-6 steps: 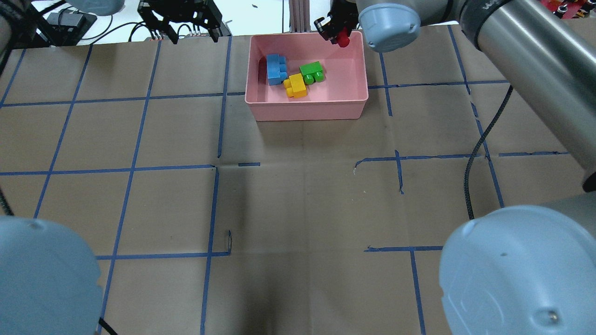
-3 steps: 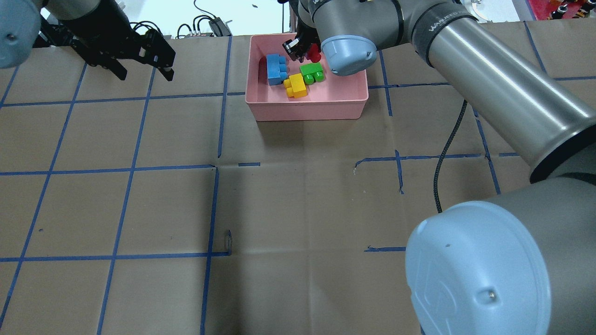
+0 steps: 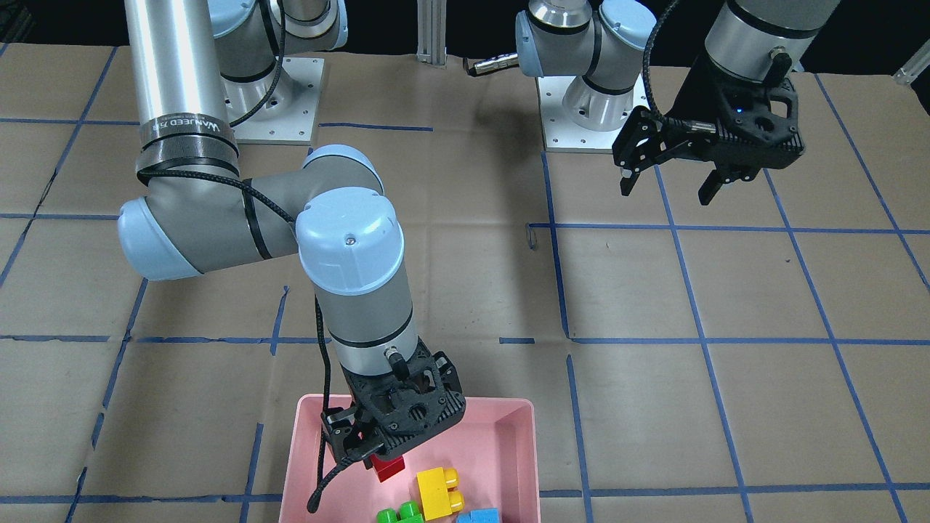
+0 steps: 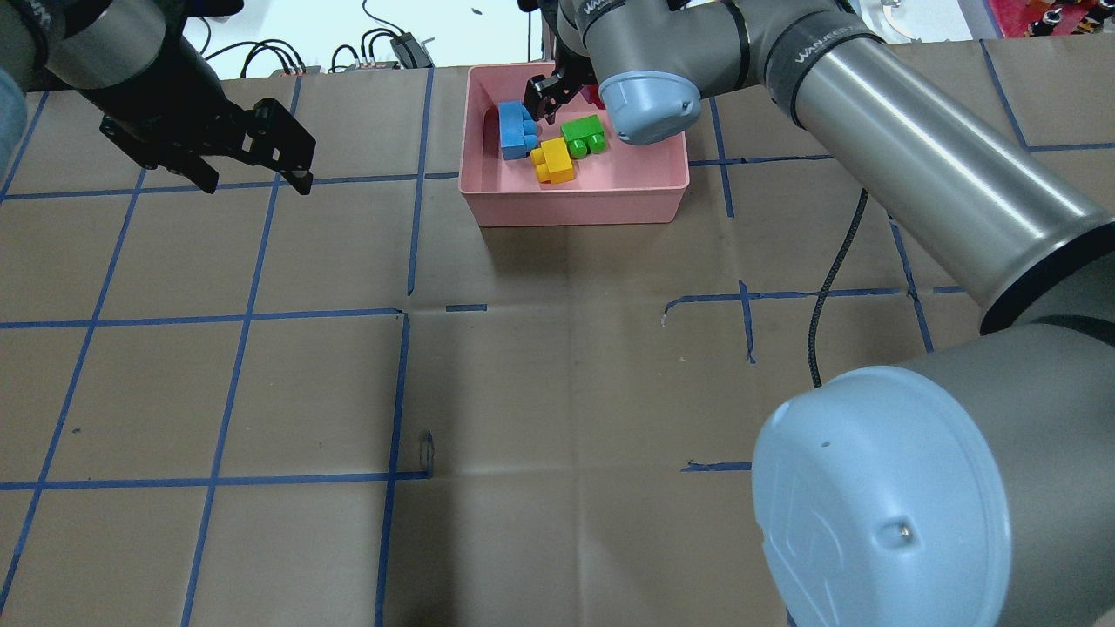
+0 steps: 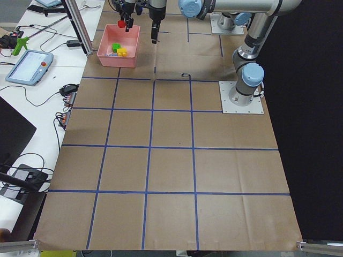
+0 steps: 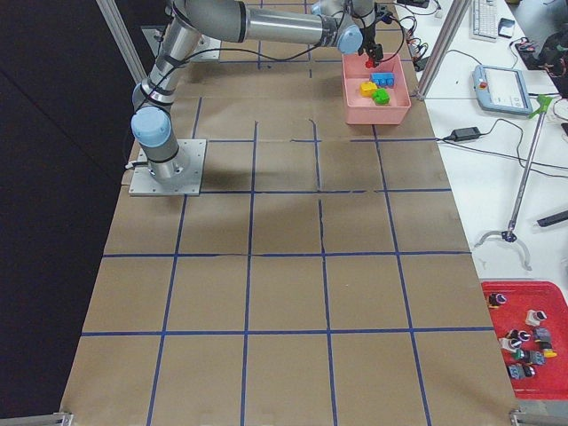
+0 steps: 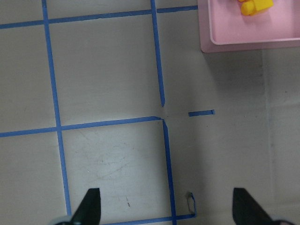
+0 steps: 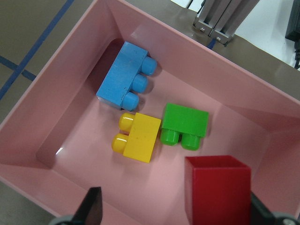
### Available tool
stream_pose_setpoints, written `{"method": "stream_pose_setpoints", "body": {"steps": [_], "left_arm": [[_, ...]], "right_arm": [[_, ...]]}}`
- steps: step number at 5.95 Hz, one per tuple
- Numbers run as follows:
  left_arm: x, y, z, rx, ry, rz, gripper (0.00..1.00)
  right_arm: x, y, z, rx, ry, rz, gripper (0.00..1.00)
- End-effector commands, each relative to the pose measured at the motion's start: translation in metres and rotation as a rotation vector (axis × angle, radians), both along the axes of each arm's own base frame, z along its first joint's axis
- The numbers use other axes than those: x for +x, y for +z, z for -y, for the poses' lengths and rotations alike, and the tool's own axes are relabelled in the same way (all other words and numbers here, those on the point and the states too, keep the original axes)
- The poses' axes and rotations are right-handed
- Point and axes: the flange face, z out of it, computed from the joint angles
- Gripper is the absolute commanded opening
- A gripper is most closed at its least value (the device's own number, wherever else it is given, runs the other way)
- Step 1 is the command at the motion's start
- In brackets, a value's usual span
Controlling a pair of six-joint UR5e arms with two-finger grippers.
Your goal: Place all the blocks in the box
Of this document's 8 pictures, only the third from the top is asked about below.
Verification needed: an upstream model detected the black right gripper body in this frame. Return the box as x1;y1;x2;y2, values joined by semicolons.
321;341;467;463

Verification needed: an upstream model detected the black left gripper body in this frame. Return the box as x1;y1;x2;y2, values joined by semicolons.
613;55;805;182

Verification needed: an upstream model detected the red toy block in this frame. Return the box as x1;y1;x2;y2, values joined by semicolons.
366;454;406;483

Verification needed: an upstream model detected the yellow toy block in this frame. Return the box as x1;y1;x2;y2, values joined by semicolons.
416;467;464;521

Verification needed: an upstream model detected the green toy block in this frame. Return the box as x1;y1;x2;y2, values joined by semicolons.
376;500;425;523

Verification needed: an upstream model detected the blue toy block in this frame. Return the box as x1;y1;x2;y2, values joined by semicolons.
456;507;502;523

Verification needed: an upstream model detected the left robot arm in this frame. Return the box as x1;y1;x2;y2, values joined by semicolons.
514;1;839;206

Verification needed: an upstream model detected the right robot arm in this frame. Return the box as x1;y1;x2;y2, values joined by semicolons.
118;1;466;466

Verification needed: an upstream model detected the pink plastic box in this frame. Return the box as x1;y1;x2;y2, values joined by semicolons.
279;394;541;522

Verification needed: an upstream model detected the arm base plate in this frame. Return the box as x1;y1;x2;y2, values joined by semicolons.
222;57;326;146
535;76;647;153

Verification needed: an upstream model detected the aluminium frame post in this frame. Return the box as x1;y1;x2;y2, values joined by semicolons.
416;0;446;68

